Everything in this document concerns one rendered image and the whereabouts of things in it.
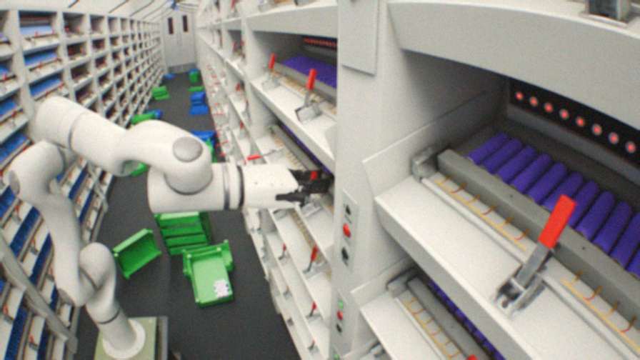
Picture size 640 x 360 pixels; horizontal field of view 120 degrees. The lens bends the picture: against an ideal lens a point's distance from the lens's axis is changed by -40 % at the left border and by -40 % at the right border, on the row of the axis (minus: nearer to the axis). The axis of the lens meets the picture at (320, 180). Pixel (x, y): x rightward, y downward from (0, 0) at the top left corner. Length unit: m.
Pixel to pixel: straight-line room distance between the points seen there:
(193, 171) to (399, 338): 0.37
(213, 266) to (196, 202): 1.33
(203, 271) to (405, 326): 1.50
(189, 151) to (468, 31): 0.38
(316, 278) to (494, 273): 0.56
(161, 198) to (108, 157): 0.13
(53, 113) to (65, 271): 0.46
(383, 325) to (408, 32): 0.37
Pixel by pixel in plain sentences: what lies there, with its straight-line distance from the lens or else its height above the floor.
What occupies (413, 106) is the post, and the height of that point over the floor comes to 1.25.
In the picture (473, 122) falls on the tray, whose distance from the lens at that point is 0.39.
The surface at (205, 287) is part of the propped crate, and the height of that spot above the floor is 0.04.
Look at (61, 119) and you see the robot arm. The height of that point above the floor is 1.22.
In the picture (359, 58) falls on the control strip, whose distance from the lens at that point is 0.31.
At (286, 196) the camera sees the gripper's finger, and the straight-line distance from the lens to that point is 0.54.
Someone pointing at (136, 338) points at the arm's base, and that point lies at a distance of 1.28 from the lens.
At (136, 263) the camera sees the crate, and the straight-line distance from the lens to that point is 2.16.
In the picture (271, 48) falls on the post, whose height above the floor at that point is 1.25.
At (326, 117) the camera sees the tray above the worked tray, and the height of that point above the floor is 1.17.
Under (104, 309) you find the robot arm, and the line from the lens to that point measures 1.10.
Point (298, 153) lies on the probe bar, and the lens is 0.78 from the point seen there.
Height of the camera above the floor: 1.33
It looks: 30 degrees down
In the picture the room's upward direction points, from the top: straight up
